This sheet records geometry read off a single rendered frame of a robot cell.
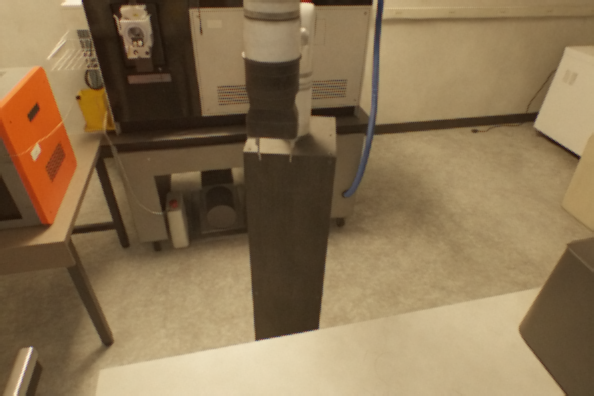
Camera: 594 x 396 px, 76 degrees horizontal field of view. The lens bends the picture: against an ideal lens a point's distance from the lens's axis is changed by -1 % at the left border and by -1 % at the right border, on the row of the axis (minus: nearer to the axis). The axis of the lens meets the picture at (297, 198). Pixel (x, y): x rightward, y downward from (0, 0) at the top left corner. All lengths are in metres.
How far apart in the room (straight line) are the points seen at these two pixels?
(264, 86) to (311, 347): 0.52
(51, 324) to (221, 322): 0.80
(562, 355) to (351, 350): 0.38
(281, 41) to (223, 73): 1.35
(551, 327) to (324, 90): 1.45
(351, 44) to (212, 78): 0.66
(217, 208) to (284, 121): 1.75
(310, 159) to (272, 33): 0.54
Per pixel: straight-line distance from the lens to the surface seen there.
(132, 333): 2.05
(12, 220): 1.59
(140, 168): 1.99
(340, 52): 1.93
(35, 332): 2.25
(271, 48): 0.51
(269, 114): 0.55
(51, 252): 1.53
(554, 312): 0.87
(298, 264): 1.23
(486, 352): 0.91
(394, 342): 0.86
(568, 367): 0.89
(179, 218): 2.23
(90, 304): 1.83
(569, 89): 3.94
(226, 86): 1.87
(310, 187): 1.04
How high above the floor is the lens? 1.59
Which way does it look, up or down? 36 degrees down
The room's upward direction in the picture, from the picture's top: 2 degrees clockwise
